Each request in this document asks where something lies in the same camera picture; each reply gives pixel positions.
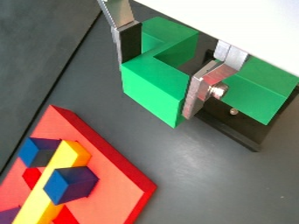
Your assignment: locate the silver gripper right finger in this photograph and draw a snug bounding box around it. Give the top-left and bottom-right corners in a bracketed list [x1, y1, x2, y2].
[181, 40, 248, 119]

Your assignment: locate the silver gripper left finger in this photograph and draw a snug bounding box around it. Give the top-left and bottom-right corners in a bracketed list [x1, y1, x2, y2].
[97, 0, 141, 64]

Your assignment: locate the green zigzag object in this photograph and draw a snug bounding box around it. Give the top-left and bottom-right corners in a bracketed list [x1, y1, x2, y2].
[120, 17, 299, 127]

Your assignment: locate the black angled fixture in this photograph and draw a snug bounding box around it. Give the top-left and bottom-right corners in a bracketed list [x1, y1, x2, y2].
[176, 49, 299, 152]

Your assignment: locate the red base board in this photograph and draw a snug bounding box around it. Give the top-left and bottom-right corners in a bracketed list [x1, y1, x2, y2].
[0, 105, 156, 224]

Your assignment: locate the blue block left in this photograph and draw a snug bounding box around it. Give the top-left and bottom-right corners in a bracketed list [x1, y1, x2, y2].
[18, 137, 61, 168]

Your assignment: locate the blue block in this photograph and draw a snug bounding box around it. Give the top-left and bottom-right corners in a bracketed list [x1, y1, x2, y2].
[42, 166, 98, 205]
[18, 137, 61, 168]

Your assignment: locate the blue block right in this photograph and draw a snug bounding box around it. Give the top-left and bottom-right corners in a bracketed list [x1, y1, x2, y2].
[42, 166, 98, 205]

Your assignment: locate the yellow long block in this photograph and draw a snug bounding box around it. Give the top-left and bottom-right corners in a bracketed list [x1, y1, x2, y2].
[12, 140, 90, 224]

